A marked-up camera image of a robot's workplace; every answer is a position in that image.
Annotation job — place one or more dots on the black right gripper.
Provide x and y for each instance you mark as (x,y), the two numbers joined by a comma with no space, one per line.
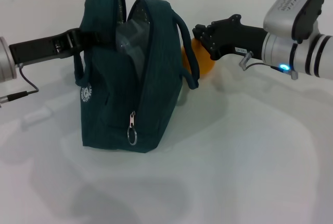
(239,39)

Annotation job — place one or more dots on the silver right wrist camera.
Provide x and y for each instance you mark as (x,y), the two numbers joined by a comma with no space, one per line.
(294,5)

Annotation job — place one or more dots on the clear container with blue-rimmed lid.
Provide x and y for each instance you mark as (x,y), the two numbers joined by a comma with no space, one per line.
(132,49)

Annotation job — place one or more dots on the dark teal insulated lunch bag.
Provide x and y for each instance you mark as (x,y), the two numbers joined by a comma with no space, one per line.
(161,91)

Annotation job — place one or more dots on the yellow orange pear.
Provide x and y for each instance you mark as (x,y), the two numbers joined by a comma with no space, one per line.
(205,66)

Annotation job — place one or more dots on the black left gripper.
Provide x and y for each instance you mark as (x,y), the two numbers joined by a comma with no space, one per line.
(39,49)

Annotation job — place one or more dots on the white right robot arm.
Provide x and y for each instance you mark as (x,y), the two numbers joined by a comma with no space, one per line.
(299,52)

